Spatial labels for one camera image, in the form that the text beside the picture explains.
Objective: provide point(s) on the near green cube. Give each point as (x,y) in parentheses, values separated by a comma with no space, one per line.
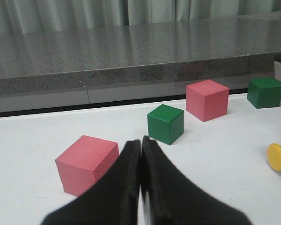
(165,124)

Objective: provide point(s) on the grey stone counter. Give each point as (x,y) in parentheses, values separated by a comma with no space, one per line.
(83,67)

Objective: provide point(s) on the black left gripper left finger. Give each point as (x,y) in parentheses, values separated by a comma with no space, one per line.
(113,200)

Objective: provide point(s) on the green cube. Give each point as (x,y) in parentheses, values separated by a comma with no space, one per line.
(264,92)
(165,124)

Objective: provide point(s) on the far pink cube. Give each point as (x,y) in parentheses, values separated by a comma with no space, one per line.
(207,100)

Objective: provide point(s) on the pale green curtain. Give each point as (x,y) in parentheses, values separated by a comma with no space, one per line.
(33,16)

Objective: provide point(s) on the pink cube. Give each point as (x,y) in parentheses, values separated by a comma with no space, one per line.
(85,162)
(207,100)

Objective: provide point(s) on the near pink cube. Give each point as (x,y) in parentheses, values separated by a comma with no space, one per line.
(85,162)

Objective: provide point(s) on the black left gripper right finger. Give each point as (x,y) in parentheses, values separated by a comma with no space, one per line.
(170,198)

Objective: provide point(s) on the yellow push button switch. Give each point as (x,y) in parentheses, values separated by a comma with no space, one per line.
(274,156)

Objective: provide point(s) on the far green cube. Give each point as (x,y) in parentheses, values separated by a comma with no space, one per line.
(264,92)

